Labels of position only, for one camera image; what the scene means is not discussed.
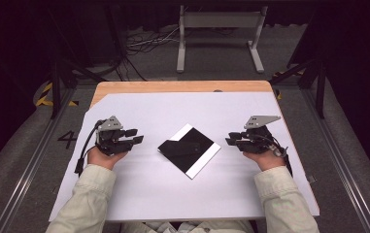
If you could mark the black and white sheet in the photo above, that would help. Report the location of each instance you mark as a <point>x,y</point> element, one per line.
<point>189,152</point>

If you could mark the person's torso clothing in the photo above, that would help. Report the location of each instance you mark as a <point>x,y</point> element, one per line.
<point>205,227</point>

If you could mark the grey metal stand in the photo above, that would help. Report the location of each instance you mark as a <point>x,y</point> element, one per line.
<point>221,19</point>

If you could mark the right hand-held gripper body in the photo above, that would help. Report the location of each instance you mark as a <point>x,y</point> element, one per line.
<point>257,142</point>

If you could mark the dark round table grommet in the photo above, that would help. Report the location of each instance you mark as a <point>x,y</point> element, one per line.
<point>217,91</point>

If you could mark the metal floor rail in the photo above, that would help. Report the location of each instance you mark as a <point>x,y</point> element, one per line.
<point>30,168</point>
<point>341,161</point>

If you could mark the person's right hand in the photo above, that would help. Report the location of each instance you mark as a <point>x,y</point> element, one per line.
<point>268,160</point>

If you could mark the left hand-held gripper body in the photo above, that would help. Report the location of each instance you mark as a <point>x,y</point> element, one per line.
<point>114,142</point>

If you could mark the yellow black hazard tape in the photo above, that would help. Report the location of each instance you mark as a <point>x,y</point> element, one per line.
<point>279,95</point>
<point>45,92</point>

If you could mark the white paper sheet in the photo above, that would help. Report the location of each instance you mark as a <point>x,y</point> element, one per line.
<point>173,194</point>

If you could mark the person's left hand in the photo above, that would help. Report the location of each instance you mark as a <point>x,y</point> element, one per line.
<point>103,160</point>

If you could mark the black metal stand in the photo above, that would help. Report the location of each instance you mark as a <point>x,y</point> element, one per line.
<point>55,84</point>
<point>320,87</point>

